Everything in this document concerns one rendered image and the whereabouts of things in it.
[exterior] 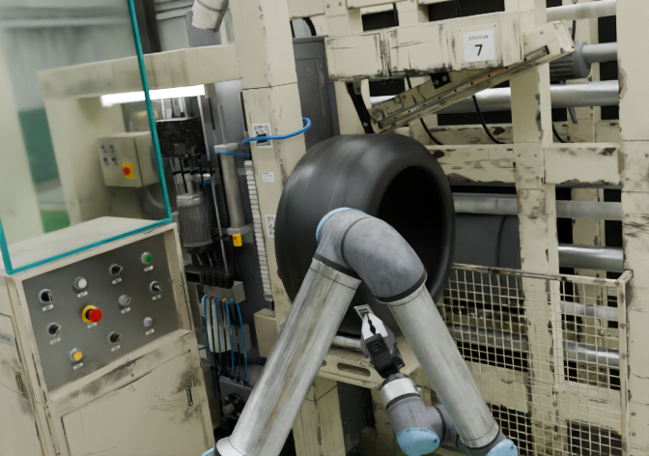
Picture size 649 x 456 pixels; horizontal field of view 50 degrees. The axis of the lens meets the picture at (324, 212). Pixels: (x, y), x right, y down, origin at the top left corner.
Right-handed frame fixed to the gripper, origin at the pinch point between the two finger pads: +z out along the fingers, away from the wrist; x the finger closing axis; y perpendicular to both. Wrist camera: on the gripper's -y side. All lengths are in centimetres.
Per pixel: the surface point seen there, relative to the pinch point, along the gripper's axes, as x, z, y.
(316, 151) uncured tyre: 5.9, 45.2, -18.4
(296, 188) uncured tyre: -3.1, 34.6, -19.5
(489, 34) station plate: 62, 48, -26
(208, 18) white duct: -13, 133, -17
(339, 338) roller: -12.9, 9.1, 19.5
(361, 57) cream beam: 30, 75, -17
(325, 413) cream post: -33, 8, 57
